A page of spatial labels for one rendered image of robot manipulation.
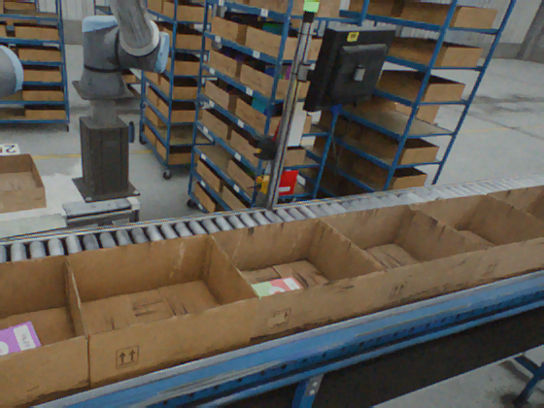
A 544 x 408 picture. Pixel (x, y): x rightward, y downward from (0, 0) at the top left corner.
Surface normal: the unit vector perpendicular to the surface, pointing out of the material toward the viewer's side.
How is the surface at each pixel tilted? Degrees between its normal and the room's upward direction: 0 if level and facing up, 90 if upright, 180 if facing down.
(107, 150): 90
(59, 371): 91
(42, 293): 89
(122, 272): 89
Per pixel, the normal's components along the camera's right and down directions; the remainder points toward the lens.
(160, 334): 0.39, 0.51
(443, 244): -0.91, 0.11
